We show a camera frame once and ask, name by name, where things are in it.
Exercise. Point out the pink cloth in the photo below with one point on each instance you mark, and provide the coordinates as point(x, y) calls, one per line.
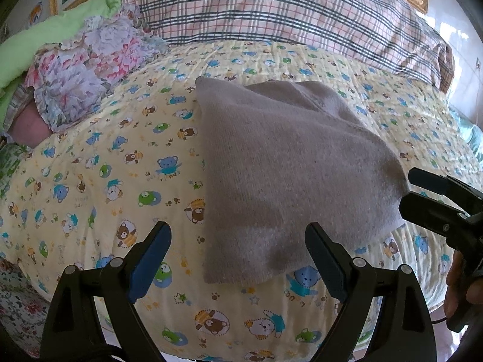
point(28, 124)

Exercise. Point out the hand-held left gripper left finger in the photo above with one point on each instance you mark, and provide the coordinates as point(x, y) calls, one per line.
point(148, 267)

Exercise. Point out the yellow bear print blanket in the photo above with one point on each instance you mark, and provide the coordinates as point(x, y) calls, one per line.
point(113, 196)

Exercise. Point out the person's right hand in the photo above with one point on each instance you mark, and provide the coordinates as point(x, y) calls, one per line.
point(454, 282)

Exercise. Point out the beige knit garment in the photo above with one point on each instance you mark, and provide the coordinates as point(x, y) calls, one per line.
point(279, 166)

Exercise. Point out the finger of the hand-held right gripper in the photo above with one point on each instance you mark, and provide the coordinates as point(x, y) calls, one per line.
point(426, 211)
point(430, 181)

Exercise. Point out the light teal cloth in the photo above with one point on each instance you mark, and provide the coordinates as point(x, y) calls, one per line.
point(471, 135)

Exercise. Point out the green blanket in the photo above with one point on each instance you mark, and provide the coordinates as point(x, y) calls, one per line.
point(37, 34)

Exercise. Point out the floral ruffled cloth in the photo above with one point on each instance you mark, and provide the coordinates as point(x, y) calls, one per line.
point(86, 60)

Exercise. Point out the plaid pillow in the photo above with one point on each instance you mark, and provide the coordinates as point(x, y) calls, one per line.
point(283, 7)

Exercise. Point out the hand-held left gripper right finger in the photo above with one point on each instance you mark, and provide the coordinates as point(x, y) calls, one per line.
point(327, 267)

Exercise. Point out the floral bed sheet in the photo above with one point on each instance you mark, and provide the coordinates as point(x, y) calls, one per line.
point(19, 309)

